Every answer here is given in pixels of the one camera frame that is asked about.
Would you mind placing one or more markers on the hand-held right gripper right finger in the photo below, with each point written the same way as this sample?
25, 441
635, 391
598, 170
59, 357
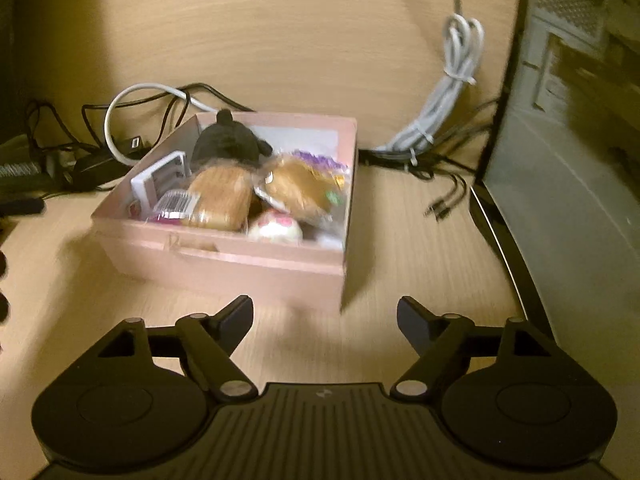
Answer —
414, 325

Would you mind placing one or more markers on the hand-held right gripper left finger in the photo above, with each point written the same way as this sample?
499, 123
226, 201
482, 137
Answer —
237, 323

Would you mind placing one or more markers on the pink cardboard box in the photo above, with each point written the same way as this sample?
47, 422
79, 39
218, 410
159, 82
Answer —
225, 270

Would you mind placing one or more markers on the white pink-printed packet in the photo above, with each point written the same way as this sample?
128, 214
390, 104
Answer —
275, 227

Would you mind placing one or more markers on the pink barcode packet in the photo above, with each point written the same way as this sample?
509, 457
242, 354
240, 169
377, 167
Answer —
175, 202

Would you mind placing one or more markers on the white plastic frame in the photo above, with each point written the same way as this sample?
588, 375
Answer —
145, 182

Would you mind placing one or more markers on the purple snack packet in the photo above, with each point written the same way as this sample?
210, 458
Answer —
325, 162

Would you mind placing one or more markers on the black plush toy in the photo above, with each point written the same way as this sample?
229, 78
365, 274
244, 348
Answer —
225, 140

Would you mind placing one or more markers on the small black labelled box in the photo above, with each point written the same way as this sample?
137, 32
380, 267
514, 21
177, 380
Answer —
135, 144

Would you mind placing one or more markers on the black power adapter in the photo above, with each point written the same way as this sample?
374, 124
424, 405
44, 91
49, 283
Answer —
97, 170

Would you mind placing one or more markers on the computer case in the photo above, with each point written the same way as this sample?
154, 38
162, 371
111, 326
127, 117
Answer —
575, 160

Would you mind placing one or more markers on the black hairbrush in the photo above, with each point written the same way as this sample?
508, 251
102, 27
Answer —
22, 176

